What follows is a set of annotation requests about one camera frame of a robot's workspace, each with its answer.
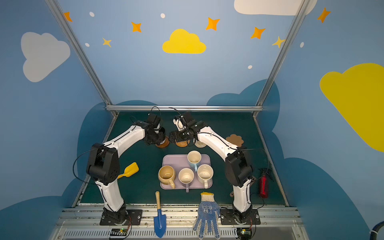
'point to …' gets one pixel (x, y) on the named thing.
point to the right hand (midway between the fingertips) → (175, 136)
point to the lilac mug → (186, 176)
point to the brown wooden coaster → (165, 144)
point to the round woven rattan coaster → (183, 143)
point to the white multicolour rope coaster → (199, 144)
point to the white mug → (204, 174)
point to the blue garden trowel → (159, 221)
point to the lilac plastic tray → (180, 161)
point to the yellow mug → (167, 175)
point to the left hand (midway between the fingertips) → (158, 139)
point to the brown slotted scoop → (232, 194)
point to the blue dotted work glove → (208, 213)
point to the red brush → (264, 182)
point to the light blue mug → (194, 158)
